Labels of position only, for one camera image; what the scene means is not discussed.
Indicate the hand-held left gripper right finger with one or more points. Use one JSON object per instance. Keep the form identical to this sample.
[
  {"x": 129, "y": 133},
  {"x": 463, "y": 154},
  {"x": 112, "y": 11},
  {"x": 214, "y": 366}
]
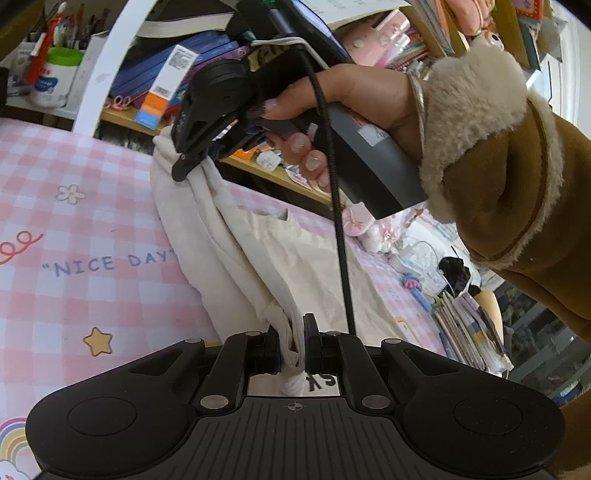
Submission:
[{"x": 313, "y": 346}]

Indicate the person's right hand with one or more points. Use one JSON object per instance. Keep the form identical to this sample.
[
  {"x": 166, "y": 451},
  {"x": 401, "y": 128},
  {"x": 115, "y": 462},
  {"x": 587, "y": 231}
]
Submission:
[{"x": 369, "y": 92}]

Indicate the silver bangle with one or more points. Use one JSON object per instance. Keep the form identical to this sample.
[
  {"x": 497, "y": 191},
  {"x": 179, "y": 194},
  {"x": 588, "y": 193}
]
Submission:
[{"x": 420, "y": 106}]

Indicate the white plug adapter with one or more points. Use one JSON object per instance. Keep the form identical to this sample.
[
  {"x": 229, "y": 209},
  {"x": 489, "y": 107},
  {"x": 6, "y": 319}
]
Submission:
[{"x": 268, "y": 160}]

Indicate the cream printed t-shirt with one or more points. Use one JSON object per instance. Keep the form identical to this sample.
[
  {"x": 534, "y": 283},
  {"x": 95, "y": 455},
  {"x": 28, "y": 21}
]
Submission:
[{"x": 286, "y": 258}]

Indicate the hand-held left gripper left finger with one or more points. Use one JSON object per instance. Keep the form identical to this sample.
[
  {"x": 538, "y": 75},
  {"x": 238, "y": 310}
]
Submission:
[{"x": 271, "y": 350}]

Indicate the bundle of pens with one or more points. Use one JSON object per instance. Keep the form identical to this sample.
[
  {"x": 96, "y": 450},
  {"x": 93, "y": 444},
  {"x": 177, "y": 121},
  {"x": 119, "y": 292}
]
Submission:
[{"x": 74, "y": 27}]

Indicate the row of colourful books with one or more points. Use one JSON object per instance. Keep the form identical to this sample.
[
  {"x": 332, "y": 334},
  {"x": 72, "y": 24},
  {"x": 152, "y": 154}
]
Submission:
[{"x": 134, "y": 76}]

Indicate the white pink plush rabbit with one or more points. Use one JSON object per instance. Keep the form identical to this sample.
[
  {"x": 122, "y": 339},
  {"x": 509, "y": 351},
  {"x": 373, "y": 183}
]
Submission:
[{"x": 378, "y": 235}]

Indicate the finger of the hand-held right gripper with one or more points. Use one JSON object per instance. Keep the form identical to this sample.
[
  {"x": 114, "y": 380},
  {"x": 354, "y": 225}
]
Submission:
[
  {"x": 235, "y": 141},
  {"x": 187, "y": 138}
]

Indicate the pink checked cartoon table mat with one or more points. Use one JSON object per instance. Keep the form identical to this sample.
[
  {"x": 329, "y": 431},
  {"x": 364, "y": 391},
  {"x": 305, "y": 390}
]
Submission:
[{"x": 92, "y": 207}]

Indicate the small pink scissors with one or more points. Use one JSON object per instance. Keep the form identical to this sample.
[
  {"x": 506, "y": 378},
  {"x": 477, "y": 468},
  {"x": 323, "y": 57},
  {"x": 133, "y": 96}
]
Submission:
[{"x": 120, "y": 102}]

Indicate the wooden bookshelf white frame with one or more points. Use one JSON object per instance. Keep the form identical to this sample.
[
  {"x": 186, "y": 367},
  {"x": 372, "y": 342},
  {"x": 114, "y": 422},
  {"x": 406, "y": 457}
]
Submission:
[{"x": 90, "y": 110}]

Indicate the white wipes tub green lid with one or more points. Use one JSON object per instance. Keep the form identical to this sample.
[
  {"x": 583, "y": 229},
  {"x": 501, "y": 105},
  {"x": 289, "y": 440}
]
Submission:
[{"x": 53, "y": 87}]

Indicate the thick paperback book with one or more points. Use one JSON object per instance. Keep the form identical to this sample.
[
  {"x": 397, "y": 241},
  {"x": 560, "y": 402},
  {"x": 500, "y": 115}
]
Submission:
[{"x": 184, "y": 25}]

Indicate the stack of thin books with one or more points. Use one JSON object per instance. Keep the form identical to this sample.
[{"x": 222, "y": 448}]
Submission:
[{"x": 466, "y": 332}]

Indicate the pink small scissors card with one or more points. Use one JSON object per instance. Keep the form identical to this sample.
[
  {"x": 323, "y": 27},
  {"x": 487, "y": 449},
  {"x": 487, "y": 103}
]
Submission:
[{"x": 298, "y": 177}]

